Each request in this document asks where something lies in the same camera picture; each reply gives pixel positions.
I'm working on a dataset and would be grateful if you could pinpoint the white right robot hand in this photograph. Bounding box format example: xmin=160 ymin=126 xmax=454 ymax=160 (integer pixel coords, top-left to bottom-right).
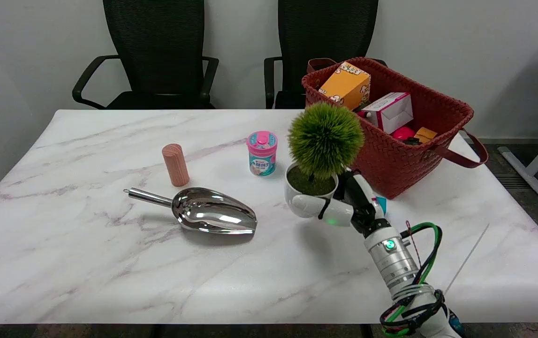
xmin=291 ymin=170 xmax=390 ymax=237

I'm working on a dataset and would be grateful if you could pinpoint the red woven basket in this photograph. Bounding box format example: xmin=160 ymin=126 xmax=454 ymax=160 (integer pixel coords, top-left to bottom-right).
xmin=302 ymin=57 xmax=489 ymax=200

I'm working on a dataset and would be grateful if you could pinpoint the black green cable bundle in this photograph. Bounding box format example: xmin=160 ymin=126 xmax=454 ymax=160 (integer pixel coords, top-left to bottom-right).
xmin=380 ymin=222 xmax=447 ymax=337

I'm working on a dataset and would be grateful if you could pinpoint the orange snack box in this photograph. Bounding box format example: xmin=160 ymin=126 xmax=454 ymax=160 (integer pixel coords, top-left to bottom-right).
xmin=318 ymin=61 xmax=371 ymax=111

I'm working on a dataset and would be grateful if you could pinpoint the red round toy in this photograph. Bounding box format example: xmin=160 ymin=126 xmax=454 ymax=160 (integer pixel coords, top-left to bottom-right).
xmin=392 ymin=126 xmax=417 ymax=141

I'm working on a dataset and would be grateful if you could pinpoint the white pink carton box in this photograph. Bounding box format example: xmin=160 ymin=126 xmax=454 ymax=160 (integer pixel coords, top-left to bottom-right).
xmin=359 ymin=92 xmax=414 ymax=134

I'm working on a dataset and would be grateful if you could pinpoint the green potted plant white pot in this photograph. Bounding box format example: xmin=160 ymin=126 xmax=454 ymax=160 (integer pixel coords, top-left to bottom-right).
xmin=284 ymin=102 xmax=365 ymax=218

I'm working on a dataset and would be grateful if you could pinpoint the small orange packet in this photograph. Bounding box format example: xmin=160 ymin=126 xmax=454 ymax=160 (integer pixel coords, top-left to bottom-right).
xmin=414 ymin=127 xmax=438 ymax=144

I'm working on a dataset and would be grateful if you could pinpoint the pink wooden cylinder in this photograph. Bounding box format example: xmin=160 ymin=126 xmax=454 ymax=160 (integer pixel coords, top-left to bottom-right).
xmin=162 ymin=144 xmax=190 ymax=187

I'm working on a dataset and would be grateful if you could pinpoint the black mesh office chair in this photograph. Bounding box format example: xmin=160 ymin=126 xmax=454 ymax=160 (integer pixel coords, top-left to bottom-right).
xmin=72 ymin=0 xmax=220 ymax=110
xmin=264 ymin=0 xmax=387 ymax=109

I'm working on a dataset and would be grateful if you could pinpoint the silver metal scoop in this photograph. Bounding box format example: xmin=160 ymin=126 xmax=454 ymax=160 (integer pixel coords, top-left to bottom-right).
xmin=123 ymin=187 xmax=258 ymax=234

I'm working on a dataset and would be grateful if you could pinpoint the pink teal lidded jar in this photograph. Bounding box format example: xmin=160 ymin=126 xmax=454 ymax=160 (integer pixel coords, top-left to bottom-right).
xmin=247 ymin=131 xmax=278 ymax=177

